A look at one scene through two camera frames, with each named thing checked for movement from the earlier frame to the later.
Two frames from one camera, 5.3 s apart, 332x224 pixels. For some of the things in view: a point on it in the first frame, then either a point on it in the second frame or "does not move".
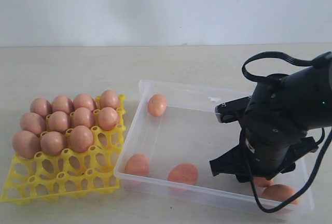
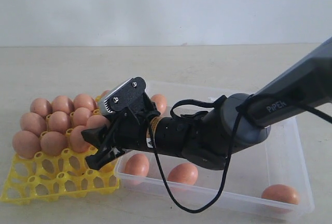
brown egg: [261, 181] → [96, 121]
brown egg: [184, 172] does not move
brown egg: [58, 122] does not move
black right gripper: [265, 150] → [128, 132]
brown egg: [63, 103] does not move
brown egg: [85, 100] does not move
